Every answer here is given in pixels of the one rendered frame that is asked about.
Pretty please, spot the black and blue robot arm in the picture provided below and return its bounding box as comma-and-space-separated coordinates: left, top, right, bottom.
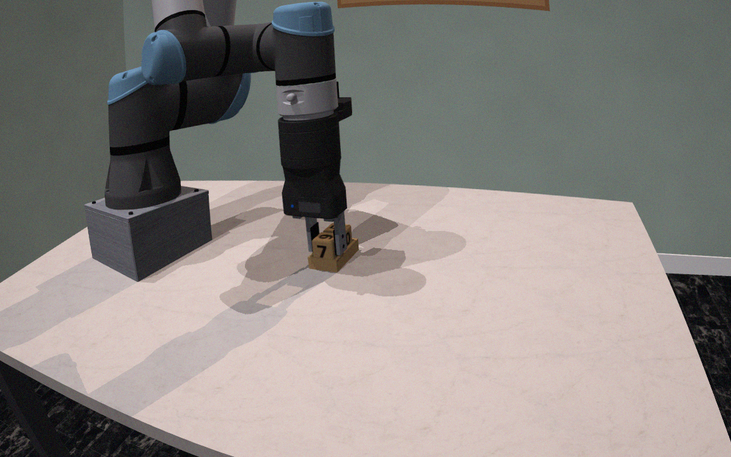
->
105, 0, 336, 210

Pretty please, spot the brown number cube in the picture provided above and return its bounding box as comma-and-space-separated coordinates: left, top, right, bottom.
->
323, 223, 352, 246
312, 232, 338, 259

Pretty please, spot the brown wooden tray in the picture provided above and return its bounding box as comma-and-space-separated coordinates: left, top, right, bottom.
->
308, 238, 359, 273

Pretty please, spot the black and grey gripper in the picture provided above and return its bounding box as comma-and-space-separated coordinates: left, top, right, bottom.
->
276, 79, 352, 256

